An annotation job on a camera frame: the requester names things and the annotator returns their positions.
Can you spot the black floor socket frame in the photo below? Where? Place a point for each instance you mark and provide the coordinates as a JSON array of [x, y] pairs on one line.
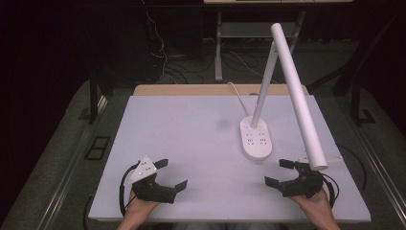
[[90, 153]]

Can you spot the metal floor rail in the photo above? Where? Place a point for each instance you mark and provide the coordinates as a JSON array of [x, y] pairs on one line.
[[379, 166], [68, 166]]

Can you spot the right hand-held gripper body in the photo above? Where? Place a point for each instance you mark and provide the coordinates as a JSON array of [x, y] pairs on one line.
[[303, 185]]

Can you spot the person's left hand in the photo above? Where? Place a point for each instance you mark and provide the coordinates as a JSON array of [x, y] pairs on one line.
[[139, 209]]

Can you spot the black stand leg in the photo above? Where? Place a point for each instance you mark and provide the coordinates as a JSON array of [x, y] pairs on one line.
[[93, 96], [356, 96]]

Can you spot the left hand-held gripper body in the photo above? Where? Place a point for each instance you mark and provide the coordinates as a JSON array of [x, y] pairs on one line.
[[150, 188]]

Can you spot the person's right hand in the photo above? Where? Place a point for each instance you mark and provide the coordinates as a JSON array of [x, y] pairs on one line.
[[311, 206]]

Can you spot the white desk lamp with sockets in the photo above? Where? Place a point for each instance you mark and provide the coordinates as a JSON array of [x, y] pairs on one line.
[[297, 96]]

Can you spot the grey metal stand frame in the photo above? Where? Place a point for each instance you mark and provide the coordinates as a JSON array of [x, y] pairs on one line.
[[218, 64]]

